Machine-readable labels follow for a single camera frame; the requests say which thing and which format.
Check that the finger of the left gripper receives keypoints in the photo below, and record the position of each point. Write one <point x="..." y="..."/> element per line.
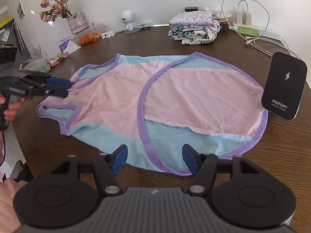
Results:
<point x="57" y="92"/>
<point x="64" y="83"/>

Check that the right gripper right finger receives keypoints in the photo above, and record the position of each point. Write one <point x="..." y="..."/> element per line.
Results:
<point x="203" y="167"/>

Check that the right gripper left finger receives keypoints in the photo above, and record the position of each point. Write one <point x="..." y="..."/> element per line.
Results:
<point x="106" y="167"/>

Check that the pink blue purple mesh garment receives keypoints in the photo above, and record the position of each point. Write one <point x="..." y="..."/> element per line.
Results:
<point x="154" y="105"/>

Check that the person's left hand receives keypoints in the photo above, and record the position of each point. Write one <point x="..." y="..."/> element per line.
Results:
<point x="13" y="109"/>

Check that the colourful snack packets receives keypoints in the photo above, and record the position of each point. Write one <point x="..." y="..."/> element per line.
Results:
<point x="57" y="59"/>

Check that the purple white paper pack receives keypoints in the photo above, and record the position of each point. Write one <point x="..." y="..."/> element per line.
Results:
<point x="68" y="47"/>

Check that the clear box of oranges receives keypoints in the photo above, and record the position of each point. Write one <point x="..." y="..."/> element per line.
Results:
<point x="87" y="38"/>

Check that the pink textured vase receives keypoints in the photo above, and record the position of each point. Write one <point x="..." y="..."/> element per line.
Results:
<point x="77" y="23"/>

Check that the white tube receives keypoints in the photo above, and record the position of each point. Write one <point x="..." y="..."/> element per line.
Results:
<point x="108" y="34"/>

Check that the dried pink flower bouquet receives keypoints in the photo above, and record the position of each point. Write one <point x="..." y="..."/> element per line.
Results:
<point x="54" y="9"/>

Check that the white round robot toy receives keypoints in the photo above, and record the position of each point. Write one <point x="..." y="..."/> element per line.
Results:
<point x="128" y="18"/>

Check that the teal floral folded cloth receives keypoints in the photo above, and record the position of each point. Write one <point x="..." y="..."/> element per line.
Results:
<point x="194" y="36"/>

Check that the green spray bottle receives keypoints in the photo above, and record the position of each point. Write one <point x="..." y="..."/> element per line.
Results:
<point x="245" y="30"/>

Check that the purple floral folded cloth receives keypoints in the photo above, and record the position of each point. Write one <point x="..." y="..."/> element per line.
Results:
<point x="193" y="20"/>

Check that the white power strip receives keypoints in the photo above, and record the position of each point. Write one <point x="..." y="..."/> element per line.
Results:
<point x="266" y="33"/>

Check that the black power adapter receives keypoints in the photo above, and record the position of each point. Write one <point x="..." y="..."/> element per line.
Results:
<point x="191" y="9"/>

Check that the left white charger plug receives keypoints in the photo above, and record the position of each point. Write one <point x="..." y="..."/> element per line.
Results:
<point x="239" y="17"/>

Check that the white charger plug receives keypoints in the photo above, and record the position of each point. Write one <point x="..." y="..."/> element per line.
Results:
<point x="239" y="17"/>
<point x="248" y="19"/>

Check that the right white charger plug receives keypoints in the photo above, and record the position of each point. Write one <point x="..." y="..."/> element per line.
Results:
<point x="248" y="19"/>

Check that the crumpled white tissue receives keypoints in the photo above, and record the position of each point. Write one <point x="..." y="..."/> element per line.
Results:
<point x="217" y="12"/>

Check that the black wireless charger pad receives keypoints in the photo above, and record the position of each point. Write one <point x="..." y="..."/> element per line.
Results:
<point x="285" y="85"/>

